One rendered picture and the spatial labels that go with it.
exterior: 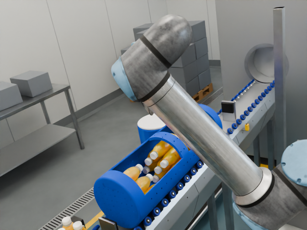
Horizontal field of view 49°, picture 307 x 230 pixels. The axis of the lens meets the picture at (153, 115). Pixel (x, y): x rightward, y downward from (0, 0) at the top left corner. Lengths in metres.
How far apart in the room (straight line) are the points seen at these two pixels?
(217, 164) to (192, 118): 0.16
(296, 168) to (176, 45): 0.52
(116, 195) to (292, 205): 0.79
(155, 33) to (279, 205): 0.63
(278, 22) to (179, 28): 1.50
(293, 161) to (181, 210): 0.92
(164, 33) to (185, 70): 4.19
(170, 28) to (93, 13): 4.99
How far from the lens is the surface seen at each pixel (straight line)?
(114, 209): 1.67
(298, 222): 1.41
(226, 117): 2.60
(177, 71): 5.12
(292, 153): 1.13
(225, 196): 2.59
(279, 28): 2.40
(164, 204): 1.78
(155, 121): 2.49
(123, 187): 1.53
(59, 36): 5.42
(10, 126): 5.04
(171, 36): 0.92
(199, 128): 0.97
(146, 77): 0.91
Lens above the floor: 2.06
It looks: 23 degrees down
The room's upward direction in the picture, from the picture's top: 10 degrees counter-clockwise
